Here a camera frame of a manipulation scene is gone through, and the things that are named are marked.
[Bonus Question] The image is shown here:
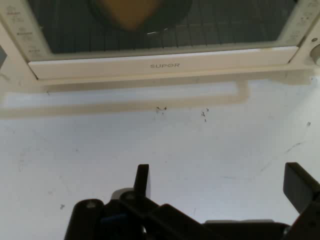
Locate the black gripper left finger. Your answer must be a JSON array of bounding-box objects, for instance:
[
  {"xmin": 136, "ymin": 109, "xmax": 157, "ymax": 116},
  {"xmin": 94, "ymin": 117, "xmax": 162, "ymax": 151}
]
[{"xmin": 64, "ymin": 163, "xmax": 206, "ymax": 240}]

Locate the dark round baking pan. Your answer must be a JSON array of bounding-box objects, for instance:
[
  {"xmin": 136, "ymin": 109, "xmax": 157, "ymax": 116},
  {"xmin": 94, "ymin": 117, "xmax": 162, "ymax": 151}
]
[{"xmin": 86, "ymin": 0, "xmax": 194, "ymax": 33}]

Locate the white round oven knob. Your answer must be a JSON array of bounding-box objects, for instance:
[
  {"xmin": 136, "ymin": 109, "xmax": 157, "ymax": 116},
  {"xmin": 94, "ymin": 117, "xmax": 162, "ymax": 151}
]
[{"xmin": 309, "ymin": 44, "xmax": 320, "ymax": 67}]

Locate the yellow bread piece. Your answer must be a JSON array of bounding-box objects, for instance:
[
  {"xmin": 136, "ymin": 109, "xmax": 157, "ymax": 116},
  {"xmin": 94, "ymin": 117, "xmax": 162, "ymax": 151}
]
[{"xmin": 100, "ymin": 0, "xmax": 158, "ymax": 31}]

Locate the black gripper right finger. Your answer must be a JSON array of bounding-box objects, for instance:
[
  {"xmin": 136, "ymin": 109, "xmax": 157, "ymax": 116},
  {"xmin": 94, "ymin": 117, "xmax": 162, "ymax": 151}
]
[{"xmin": 283, "ymin": 161, "xmax": 320, "ymax": 240}]

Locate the white SUPOR toaster oven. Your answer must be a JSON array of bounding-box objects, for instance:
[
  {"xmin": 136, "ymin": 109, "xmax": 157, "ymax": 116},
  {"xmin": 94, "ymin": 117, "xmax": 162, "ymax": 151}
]
[{"xmin": 0, "ymin": 0, "xmax": 320, "ymax": 95}]

